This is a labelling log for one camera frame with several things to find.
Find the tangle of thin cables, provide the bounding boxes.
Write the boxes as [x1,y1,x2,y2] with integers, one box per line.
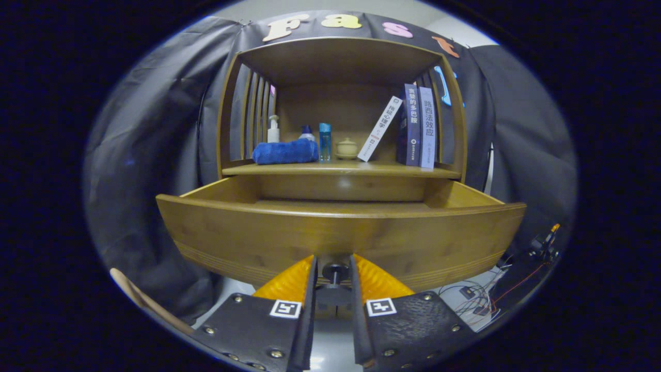
[439,263,548,323]

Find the beige lidded teacup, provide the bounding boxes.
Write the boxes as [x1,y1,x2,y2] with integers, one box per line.
[334,137,359,160]

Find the light purple book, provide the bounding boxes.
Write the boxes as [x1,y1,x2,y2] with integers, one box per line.
[418,86,437,169]

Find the wooden countertop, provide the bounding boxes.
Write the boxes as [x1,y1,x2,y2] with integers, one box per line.
[222,159,462,180]

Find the clear blue bottle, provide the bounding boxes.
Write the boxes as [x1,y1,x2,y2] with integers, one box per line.
[319,123,332,162]

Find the dark blue book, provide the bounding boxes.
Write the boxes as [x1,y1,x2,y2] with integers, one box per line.
[396,84,421,167]

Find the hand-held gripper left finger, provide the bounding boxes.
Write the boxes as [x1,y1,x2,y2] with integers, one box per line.
[191,254,317,372]

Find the wooden cabinet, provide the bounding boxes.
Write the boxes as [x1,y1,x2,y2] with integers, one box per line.
[217,36,468,181]

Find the white book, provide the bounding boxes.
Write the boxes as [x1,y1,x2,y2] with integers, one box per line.
[357,96,403,162]

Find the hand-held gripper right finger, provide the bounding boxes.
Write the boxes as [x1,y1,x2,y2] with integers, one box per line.
[350,254,478,368]

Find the black device with orange tip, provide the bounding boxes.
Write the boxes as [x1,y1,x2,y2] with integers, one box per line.
[527,223,561,261]

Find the blue folded towel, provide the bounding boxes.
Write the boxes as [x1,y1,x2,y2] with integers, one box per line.
[252,138,319,165]

